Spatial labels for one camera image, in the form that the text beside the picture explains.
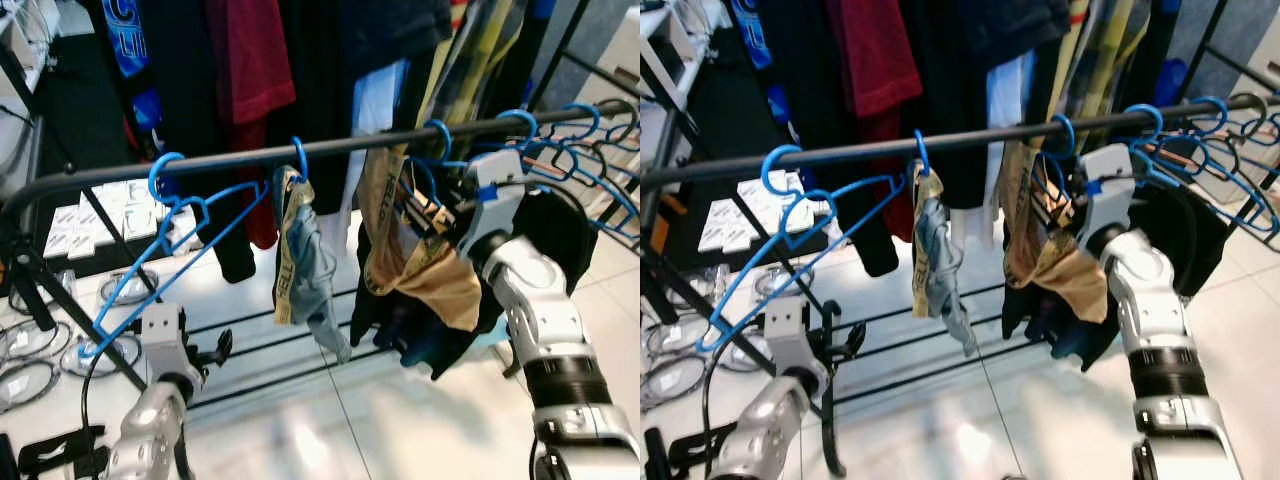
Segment black hanger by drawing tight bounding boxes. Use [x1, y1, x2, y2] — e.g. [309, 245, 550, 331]
[1235, 92, 1273, 141]
[600, 98, 641, 151]

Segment grey underwear beige band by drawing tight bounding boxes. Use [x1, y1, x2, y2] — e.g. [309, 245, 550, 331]
[272, 165, 354, 364]
[908, 165, 981, 358]

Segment small white packet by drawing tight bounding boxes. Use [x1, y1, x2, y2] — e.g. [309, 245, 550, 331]
[44, 205, 85, 259]
[697, 220, 738, 257]
[735, 203, 783, 247]
[738, 170, 793, 207]
[100, 180, 153, 215]
[82, 198, 131, 251]

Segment black garment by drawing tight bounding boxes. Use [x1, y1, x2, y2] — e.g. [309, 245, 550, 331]
[270, 0, 453, 226]
[895, 0, 1073, 213]
[752, 0, 901, 279]
[1000, 183, 1234, 374]
[348, 188, 601, 383]
[135, 0, 258, 285]

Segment tan underwear printed band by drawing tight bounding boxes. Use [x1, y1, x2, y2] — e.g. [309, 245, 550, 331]
[998, 140, 1111, 324]
[357, 148, 484, 333]

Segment black floor mat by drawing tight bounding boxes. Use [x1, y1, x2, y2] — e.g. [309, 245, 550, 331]
[690, 30, 901, 276]
[28, 28, 256, 283]

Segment white shirt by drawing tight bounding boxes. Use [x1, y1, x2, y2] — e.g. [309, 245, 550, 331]
[340, 58, 413, 256]
[983, 48, 1038, 246]

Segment black jersey blue lettering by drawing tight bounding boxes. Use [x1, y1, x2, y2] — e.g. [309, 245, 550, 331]
[728, 0, 793, 131]
[98, 0, 166, 136]

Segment olive yellow garment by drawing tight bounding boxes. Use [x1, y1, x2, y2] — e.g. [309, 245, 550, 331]
[1040, 0, 1153, 131]
[415, 0, 528, 133]

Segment clear bag coiled cable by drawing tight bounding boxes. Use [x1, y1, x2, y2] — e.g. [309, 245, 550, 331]
[645, 315, 707, 359]
[98, 265, 163, 307]
[750, 262, 803, 301]
[0, 318, 73, 363]
[60, 335, 143, 379]
[0, 358, 63, 413]
[640, 355, 707, 407]
[715, 335, 771, 375]

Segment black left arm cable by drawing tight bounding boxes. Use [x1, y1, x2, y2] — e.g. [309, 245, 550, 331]
[698, 340, 769, 479]
[78, 343, 143, 476]

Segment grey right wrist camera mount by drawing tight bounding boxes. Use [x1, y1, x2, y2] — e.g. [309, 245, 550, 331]
[1075, 143, 1136, 241]
[462, 150, 529, 249]

